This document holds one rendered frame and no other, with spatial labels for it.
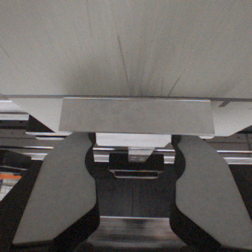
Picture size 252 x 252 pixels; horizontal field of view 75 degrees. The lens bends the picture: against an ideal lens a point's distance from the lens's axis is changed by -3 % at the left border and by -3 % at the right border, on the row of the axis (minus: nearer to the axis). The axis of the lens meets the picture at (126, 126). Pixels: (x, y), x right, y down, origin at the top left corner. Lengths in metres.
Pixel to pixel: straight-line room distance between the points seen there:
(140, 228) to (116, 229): 0.02
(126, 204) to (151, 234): 0.51
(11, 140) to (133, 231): 0.42
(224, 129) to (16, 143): 0.47
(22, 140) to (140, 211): 0.47
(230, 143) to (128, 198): 0.40
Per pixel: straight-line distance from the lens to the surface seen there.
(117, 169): 0.37
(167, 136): 0.18
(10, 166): 0.48
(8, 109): 0.24
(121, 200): 0.69
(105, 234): 0.19
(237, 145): 0.51
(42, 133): 0.20
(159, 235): 0.19
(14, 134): 0.53
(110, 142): 0.20
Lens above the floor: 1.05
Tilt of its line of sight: 19 degrees down
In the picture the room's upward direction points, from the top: 178 degrees counter-clockwise
